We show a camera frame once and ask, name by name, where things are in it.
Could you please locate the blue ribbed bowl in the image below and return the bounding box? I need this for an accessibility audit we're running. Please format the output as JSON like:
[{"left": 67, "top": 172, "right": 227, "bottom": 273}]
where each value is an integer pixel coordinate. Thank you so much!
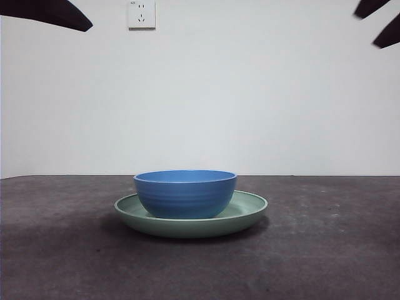
[{"left": 133, "top": 169, "right": 238, "bottom": 219}]

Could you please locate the green shallow plate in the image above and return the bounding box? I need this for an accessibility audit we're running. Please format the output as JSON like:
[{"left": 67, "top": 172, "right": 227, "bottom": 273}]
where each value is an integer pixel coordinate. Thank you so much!
[{"left": 114, "top": 189, "right": 269, "bottom": 239}]

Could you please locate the white wall power socket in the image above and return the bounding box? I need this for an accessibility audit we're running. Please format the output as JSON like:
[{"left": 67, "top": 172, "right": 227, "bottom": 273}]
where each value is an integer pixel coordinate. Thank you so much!
[{"left": 128, "top": 0, "right": 156, "bottom": 31}]

